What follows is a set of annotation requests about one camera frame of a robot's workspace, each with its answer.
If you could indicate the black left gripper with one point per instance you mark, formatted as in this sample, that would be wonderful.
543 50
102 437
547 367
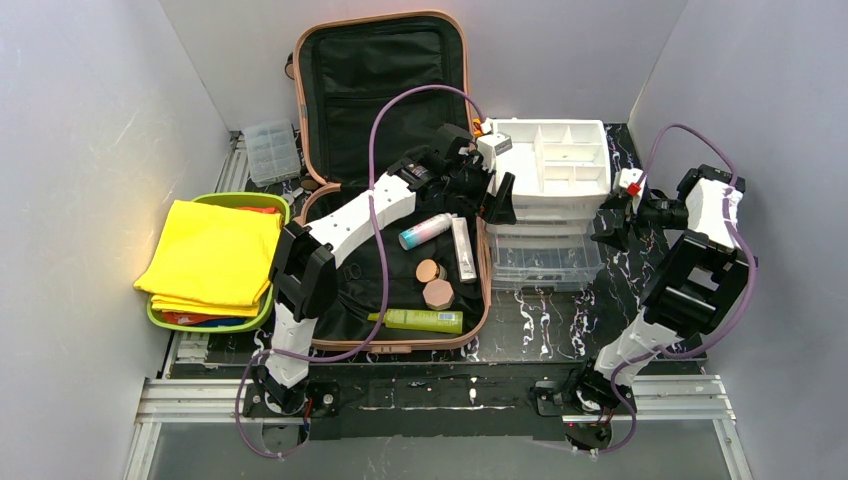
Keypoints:
488 183

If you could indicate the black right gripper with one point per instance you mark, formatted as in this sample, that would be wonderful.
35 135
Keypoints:
626 211

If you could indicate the clear plastic drawer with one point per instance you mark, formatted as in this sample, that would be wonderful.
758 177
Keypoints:
563 264

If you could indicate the white pink blue spray bottle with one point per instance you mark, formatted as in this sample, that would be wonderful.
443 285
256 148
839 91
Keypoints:
425 230

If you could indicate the white divided organizer box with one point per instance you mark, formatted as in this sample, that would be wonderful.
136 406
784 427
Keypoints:
562 172

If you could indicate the pink hard shell suitcase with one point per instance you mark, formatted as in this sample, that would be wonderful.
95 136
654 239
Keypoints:
370 91

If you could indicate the lime green plastic basin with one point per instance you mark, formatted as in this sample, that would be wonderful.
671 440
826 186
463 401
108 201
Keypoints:
275 205

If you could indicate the yellow cloth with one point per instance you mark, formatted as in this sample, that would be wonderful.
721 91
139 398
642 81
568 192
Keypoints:
212 258

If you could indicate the red white tie-dye cloth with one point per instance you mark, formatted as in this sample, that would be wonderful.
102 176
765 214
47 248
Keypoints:
192 318

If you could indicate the blue towel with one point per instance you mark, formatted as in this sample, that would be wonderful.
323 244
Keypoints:
221 322

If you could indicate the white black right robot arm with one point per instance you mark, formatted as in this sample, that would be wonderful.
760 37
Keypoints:
693 288

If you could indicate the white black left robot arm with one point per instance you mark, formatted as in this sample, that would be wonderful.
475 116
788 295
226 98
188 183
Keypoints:
303 273

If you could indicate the round gold black jar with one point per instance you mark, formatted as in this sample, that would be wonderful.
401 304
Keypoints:
429 270

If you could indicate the pink octagonal compact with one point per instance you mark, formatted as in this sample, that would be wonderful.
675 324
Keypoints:
438 294

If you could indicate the yellow green spray bottle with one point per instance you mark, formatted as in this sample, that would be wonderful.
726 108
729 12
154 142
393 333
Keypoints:
449 322

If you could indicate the clear screw assortment box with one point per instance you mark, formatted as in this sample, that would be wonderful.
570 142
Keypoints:
271 152

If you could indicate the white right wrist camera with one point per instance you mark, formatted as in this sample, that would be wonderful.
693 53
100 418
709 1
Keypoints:
630 183

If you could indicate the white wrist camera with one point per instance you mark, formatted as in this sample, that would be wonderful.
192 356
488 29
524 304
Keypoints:
630 183
492 145

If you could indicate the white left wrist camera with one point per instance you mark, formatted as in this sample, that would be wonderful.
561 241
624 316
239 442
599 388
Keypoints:
492 145

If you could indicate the aluminium base frame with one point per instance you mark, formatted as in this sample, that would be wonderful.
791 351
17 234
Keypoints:
195 422

